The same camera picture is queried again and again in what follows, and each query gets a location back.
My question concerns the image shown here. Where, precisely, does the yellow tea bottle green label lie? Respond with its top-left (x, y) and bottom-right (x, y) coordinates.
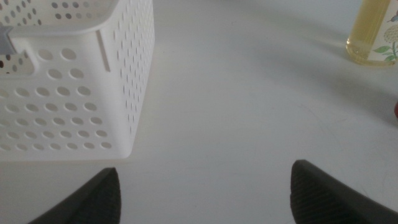
top-left (345, 0), bottom-right (398, 67)

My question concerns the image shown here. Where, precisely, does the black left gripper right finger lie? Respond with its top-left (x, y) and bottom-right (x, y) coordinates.
top-left (289, 159), bottom-right (398, 224)

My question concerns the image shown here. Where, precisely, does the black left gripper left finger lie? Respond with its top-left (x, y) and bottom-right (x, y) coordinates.
top-left (27, 167), bottom-right (122, 224)

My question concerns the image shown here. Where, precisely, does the white perforated plastic basket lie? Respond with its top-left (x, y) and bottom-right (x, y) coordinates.
top-left (0, 0), bottom-right (155, 162)

